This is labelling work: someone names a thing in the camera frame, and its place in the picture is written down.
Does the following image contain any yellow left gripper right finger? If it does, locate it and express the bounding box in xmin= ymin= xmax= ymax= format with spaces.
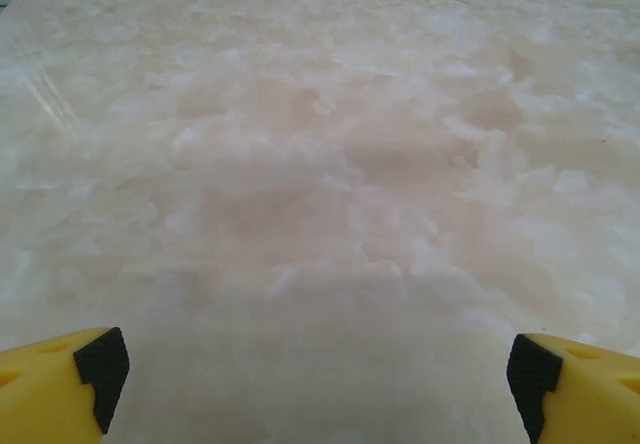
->
xmin=506 ymin=332 xmax=640 ymax=444

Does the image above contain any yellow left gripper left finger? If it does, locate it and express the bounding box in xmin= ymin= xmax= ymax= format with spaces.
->
xmin=0 ymin=326 xmax=130 ymax=444

